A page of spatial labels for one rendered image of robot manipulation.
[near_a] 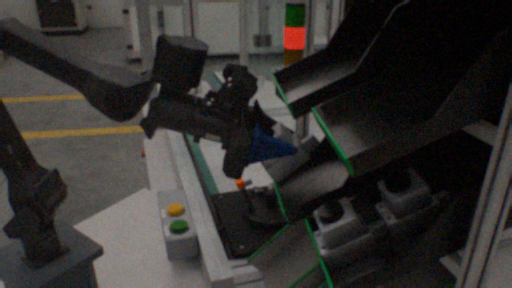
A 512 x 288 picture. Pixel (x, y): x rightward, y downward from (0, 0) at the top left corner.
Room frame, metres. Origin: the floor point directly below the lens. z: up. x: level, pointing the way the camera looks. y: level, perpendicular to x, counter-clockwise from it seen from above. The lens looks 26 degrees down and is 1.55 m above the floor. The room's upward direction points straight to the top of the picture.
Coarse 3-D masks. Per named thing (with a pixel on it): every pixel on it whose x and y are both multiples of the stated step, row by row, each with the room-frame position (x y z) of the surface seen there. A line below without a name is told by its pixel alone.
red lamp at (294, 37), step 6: (288, 30) 1.03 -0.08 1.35; (294, 30) 1.02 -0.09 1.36; (300, 30) 1.02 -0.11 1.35; (288, 36) 1.03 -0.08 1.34; (294, 36) 1.02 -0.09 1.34; (300, 36) 1.02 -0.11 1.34; (288, 42) 1.03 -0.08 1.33; (294, 42) 1.02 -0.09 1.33; (300, 42) 1.03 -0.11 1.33; (288, 48) 1.03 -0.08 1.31; (294, 48) 1.02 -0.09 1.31; (300, 48) 1.03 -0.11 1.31
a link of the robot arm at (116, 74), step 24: (0, 24) 0.56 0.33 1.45; (24, 24) 0.59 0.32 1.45; (0, 48) 0.56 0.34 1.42; (24, 48) 0.56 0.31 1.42; (48, 48) 0.56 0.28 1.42; (48, 72) 0.55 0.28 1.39; (72, 72) 0.55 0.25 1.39; (96, 72) 0.55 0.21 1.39; (120, 72) 0.57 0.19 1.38; (96, 96) 0.54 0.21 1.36; (120, 120) 0.54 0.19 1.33
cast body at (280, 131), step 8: (264, 128) 0.57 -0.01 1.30; (272, 128) 0.57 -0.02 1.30; (280, 128) 0.56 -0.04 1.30; (272, 136) 0.55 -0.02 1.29; (280, 136) 0.54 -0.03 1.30; (288, 136) 0.56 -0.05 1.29; (296, 136) 0.57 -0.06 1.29; (312, 136) 0.56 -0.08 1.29; (296, 144) 0.55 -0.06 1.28; (304, 144) 0.56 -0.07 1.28; (312, 144) 0.56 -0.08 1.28; (296, 152) 0.54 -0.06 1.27; (304, 152) 0.55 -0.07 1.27; (272, 160) 0.55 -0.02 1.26; (280, 160) 0.55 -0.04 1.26; (288, 160) 0.55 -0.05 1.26; (296, 160) 0.55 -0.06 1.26; (304, 160) 0.55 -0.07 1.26; (272, 168) 0.55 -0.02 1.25; (280, 168) 0.55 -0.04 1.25; (288, 168) 0.55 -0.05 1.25; (296, 168) 0.55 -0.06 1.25; (272, 176) 0.55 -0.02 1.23; (280, 176) 0.55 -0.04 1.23
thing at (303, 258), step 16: (288, 224) 0.62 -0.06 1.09; (304, 224) 0.62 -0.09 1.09; (272, 240) 0.61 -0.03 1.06; (288, 240) 0.61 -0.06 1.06; (304, 240) 0.61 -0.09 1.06; (256, 256) 0.61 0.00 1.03; (272, 256) 0.61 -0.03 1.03; (288, 256) 0.60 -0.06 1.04; (304, 256) 0.57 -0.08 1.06; (272, 272) 0.59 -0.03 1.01; (288, 272) 0.56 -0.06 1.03; (304, 272) 0.54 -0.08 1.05; (320, 272) 0.49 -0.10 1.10
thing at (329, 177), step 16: (320, 144) 0.62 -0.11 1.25; (320, 160) 0.61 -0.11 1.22; (336, 160) 0.60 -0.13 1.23; (288, 176) 0.60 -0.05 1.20; (304, 176) 0.59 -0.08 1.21; (320, 176) 0.57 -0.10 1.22; (336, 176) 0.55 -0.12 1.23; (368, 176) 0.50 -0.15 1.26; (288, 192) 0.56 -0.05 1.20; (304, 192) 0.55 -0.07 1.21; (320, 192) 0.53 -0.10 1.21; (336, 192) 0.50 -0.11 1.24; (352, 192) 0.50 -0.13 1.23; (288, 208) 0.52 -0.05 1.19; (304, 208) 0.49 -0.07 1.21
